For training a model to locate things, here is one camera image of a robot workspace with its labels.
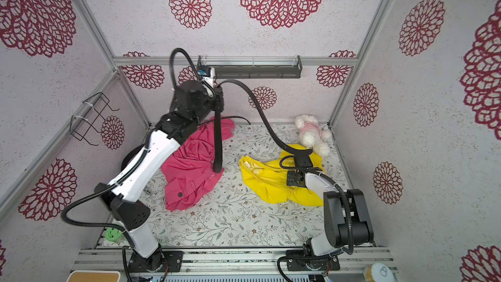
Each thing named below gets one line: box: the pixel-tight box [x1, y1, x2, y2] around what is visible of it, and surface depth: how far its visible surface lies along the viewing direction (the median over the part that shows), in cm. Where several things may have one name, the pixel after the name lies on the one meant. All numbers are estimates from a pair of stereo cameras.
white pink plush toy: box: [294, 114, 333, 158], surface depth 109 cm
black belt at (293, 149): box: [217, 78, 314, 156], surface depth 73 cm
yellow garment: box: [238, 144, 325, 207], surface depth 91 cm
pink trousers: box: [161, 116, 236, 212], surface depth 92 cm
